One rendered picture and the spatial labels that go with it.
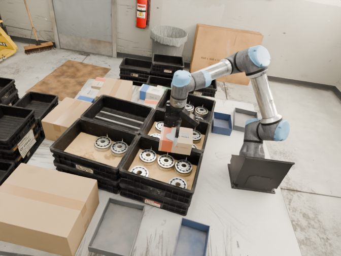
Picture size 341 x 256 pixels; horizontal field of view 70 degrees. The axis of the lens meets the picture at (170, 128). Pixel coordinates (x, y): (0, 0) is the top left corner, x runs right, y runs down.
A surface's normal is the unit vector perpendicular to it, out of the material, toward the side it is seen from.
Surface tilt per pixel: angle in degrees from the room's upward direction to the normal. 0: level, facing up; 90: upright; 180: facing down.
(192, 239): 0
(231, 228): 0
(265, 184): 90
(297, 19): 90
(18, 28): 90
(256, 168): 90
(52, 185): 0
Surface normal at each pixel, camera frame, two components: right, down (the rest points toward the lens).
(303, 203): 0.12, -0.77
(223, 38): -0.06, 0.52
